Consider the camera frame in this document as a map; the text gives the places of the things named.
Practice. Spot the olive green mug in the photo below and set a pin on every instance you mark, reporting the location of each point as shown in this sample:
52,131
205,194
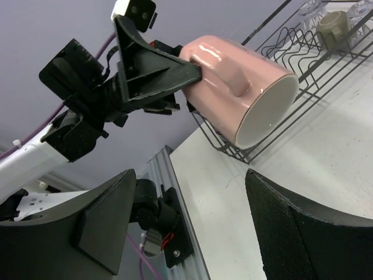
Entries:
332,27

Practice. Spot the pink mug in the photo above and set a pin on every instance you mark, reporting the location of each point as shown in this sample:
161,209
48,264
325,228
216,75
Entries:
239,90

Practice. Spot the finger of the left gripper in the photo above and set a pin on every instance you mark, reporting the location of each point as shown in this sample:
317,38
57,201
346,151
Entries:
146,73

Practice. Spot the wire dish rack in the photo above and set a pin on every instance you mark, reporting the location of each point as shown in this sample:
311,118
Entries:
319,73

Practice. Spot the aluminium front rail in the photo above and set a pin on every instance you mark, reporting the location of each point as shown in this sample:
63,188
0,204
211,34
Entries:
160,171

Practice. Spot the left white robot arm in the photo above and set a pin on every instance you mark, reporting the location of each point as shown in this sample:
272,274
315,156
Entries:
77,78

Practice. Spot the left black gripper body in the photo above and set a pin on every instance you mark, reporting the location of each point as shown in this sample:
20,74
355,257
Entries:
116,112

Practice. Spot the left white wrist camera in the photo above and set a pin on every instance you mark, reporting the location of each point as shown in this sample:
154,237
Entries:
141,12

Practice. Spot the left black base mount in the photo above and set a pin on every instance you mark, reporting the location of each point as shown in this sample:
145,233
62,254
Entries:
163,214

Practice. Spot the clear glass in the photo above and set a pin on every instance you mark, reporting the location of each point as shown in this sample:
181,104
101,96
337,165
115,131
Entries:
311,12
356,13

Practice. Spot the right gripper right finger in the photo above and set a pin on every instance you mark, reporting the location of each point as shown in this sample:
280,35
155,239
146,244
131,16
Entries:
303,239

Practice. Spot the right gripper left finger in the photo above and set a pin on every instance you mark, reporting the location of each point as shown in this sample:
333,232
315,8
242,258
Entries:
82,238

